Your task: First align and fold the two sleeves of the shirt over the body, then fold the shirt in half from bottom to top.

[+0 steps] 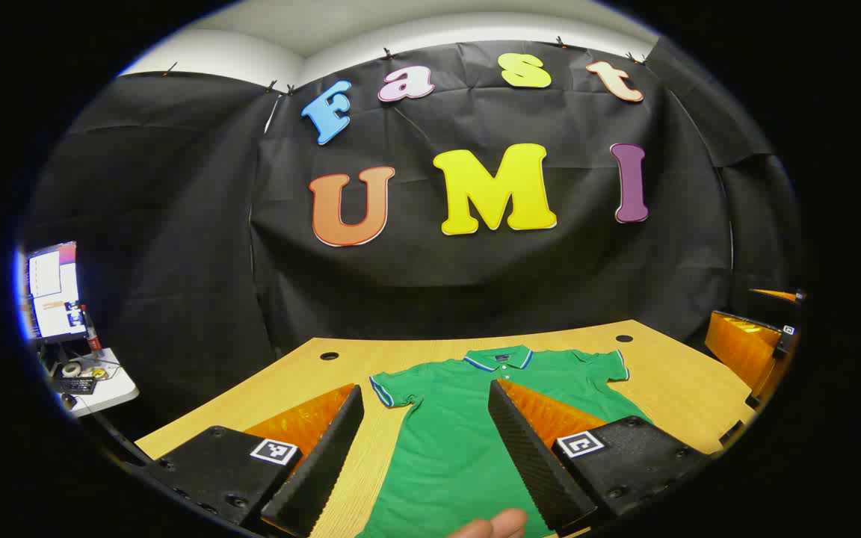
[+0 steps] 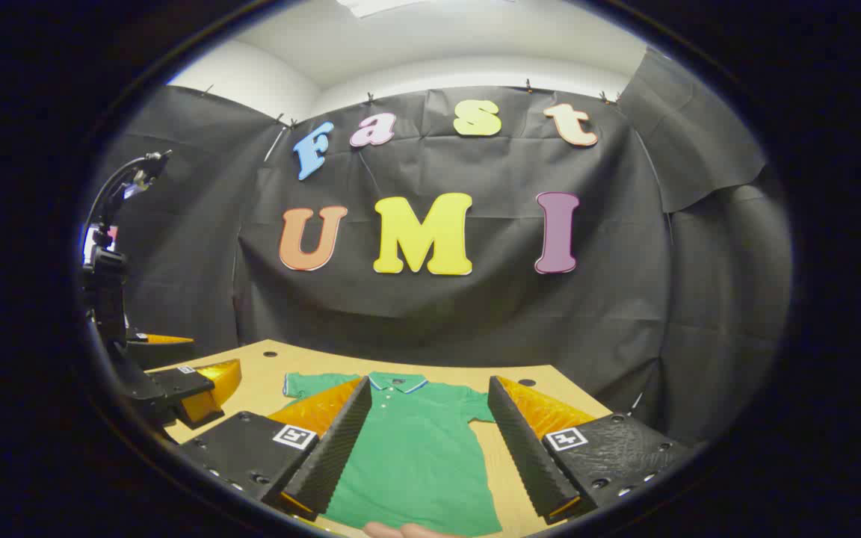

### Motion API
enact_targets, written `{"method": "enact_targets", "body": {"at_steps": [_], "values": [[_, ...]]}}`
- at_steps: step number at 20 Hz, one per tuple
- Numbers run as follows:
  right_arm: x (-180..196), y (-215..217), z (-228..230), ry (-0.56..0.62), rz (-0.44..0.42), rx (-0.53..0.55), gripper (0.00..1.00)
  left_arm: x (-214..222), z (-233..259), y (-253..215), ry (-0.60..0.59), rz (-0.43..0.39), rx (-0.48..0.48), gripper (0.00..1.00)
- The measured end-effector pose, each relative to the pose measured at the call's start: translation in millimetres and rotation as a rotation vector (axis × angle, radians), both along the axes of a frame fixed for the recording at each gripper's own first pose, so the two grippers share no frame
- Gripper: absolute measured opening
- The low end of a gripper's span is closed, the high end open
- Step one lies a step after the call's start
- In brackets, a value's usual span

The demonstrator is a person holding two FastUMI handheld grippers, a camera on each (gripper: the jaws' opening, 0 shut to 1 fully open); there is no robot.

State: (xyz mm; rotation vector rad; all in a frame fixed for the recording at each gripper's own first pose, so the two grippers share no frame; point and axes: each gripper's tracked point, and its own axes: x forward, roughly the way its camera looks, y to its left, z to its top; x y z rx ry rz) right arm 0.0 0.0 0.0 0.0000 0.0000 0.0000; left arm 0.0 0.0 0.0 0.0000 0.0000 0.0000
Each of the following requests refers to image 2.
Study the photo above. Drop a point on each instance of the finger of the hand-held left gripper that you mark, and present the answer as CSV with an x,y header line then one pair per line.
x,y
161,348
176,385

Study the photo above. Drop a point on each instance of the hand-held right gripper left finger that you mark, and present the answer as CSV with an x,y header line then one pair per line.
x,y
339,450

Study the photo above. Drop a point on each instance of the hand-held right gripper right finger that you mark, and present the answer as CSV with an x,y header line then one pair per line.
x,y
525,457

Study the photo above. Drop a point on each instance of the green T-shirt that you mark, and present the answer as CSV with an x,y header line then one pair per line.
x,y
415,448

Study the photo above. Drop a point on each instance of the computer monitor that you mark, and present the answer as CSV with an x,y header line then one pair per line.
x,y
94,243

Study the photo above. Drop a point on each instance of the black backdrop cloth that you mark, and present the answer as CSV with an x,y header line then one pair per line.
x,y
475,321

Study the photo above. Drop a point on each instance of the ceiling light panel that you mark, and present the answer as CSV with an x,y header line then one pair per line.
x,y
386,6

